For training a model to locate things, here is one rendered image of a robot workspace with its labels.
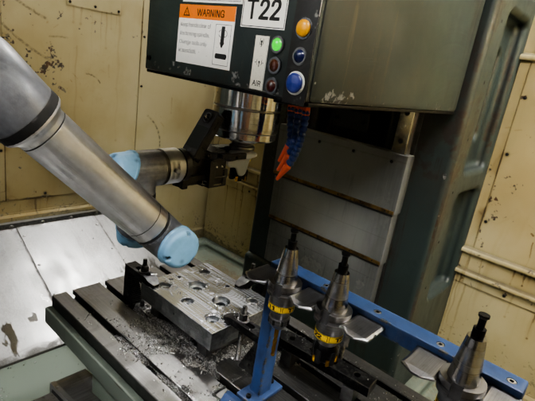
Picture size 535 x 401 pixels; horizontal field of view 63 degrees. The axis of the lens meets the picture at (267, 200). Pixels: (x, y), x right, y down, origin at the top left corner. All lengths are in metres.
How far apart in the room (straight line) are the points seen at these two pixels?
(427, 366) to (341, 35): 0.52
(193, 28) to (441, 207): 0.83
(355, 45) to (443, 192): 0.66
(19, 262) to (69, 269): 0.17
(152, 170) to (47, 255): 1.08
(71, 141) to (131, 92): 1.41
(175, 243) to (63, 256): 1.16
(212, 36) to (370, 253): 0.84
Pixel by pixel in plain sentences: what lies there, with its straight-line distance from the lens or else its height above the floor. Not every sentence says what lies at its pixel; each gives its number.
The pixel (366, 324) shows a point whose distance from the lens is 0.78.
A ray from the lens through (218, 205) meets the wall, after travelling 2.41.
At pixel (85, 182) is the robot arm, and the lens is 0.69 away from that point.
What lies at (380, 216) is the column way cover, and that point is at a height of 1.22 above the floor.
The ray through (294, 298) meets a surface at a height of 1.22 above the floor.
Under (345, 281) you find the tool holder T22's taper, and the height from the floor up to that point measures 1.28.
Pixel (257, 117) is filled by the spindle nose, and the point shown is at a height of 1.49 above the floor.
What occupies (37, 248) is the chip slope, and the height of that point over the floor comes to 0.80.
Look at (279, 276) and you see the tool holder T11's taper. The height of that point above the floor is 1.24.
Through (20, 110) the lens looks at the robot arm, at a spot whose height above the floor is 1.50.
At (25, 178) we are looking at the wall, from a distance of 1.93.
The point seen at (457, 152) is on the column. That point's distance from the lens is 1.31.
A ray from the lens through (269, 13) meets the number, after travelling 0.76.
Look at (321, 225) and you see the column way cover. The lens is 1.48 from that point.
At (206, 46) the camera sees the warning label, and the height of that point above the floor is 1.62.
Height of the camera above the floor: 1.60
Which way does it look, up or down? 17 degrees down
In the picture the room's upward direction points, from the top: 9 degrees clockwise
